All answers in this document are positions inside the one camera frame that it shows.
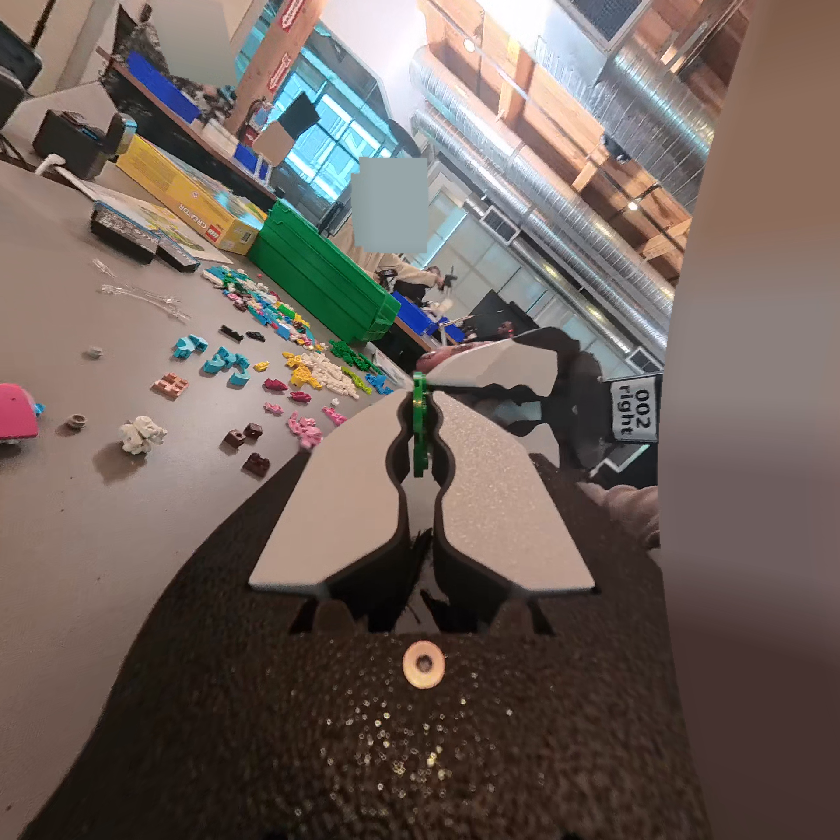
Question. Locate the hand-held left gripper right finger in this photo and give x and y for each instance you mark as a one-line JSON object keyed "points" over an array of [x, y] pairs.
{"points": [[512, 512]]}

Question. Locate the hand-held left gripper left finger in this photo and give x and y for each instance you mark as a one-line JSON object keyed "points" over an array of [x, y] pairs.
{"points": [[341, 512]]}

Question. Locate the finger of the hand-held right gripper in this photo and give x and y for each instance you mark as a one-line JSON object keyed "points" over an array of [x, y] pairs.
{"points": [[525, 413], [505, 364]]}

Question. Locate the green lego plate assembly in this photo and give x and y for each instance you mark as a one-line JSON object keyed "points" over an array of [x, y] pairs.
{"points": [[420, 426]]}

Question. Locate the group of green lego pieces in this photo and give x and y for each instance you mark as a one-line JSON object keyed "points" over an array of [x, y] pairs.
{"points": [[348, 354]]}

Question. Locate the person's right forearm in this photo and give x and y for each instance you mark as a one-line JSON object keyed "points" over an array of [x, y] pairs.
{"points": [[623, 512]]}

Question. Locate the dark red lego slope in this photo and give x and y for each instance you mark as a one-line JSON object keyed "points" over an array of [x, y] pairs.
{"points": [[253, 431], [234, 439], [256, 464]]}

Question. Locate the pile of mixed lego pieces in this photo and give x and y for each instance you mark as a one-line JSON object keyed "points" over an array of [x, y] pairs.
{"points": [[315, 374]]}

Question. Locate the tan lego plate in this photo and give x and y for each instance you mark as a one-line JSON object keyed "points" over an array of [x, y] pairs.
{"points": [[170, 386]]}

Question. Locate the clear lego antenna piece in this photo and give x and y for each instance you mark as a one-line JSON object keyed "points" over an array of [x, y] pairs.
{"points": [[103, 268], [144, 298]]}

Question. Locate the pink teal lego animal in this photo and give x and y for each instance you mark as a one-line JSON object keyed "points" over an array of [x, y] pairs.
{"points": [[16, 413]]}

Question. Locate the yellow lego box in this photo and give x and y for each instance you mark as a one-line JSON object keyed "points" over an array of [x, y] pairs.
{"points": [[184, 190]]}

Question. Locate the person's right hand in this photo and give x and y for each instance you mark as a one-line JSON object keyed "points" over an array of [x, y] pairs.
{"points": [[446, 354]]}

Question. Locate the blue storage bin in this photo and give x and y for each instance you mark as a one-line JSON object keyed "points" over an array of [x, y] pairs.
{"points": [[410, 315], [253, 161], [161, 85]]}

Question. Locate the group of azure curved pieces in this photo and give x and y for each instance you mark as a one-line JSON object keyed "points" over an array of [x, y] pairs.
{"points": [[223, 361]]}

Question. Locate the silver air ducts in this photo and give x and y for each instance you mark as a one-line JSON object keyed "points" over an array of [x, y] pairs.
{"points": [[525, 170]]}

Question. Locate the stack of green storage bins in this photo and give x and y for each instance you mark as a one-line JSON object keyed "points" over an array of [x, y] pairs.
{"points": [[315, 269]]}

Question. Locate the black battery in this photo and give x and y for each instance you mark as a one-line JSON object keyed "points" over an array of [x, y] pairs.
{"points": [[124, 233], [177, 256]]}

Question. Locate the instruction booklet green picture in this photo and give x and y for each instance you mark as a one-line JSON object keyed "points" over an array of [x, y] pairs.
{"points": [[177, 229]]}

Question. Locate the red fire extinguisher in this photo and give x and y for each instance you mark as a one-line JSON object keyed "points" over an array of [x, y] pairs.
{"points": [[253, 124]]}

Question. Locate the wooden desk with bins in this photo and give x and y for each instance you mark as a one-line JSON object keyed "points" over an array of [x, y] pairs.
{"points": [[216, 148]]}

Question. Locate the wooden column red signs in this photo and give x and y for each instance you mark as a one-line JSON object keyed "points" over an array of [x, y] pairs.
{"points": [[275, 65]]}

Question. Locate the small dark grey charger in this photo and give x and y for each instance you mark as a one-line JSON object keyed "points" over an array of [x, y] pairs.
{"points": [[79, 141]]}

